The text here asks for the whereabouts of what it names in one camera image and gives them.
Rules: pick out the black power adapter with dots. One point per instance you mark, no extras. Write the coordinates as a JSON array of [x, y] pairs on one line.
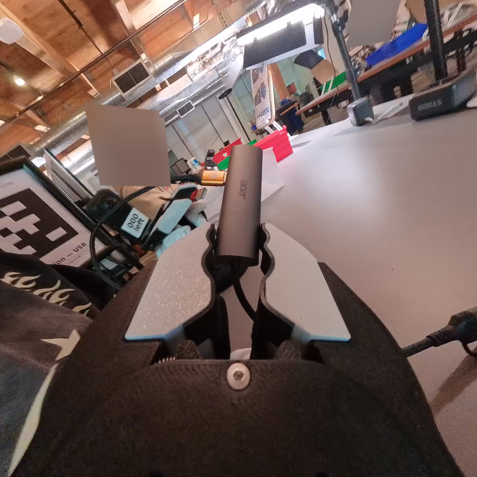
[[439, 100]]

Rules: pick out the white ceiling air vent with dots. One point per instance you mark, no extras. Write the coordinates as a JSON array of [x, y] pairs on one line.
[[130, 76]]

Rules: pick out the blue storage bin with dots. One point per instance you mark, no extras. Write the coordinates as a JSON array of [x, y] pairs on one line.
[[398, 44]]

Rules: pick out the white ceiling device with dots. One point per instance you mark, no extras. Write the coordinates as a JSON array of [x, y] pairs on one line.
[[10, 31]]

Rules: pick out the grey slim USB hub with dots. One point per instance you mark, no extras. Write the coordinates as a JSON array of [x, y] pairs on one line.
[[238, 208]]

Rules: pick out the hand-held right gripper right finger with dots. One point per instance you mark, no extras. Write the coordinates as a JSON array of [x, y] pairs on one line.
[[302, 294]]

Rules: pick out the wooden workbench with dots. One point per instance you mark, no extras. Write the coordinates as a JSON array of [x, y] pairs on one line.
[[395, 61]]

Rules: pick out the green storage bin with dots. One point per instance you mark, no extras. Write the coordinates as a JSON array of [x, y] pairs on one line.
[[333, 84], [238, 162]]

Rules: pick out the light stand pole with clamp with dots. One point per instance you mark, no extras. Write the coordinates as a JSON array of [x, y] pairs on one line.
[[359, 110]]

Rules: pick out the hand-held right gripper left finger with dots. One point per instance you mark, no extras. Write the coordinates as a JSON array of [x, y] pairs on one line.
[[171, 290]]

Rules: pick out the black floor lamp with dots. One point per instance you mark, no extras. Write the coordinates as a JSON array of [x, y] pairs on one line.
[[225, 95]]

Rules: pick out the red plastic bin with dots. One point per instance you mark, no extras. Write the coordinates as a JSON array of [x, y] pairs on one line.
[[275, 143]]

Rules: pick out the thick black stand pole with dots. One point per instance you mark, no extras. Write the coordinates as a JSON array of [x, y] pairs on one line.
[[434, 37]]

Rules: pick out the small red storage bin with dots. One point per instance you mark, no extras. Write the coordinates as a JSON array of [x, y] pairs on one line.
[[227, 151]]

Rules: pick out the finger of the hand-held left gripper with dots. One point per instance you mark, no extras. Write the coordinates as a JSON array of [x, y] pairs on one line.
[[179, 236], [167, 223]]

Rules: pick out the person's black printed shirt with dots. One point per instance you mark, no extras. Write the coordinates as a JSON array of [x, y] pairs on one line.
[[33, 316]]

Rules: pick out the studio light panel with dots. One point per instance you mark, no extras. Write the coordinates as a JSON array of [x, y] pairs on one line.
[[279, 33]]

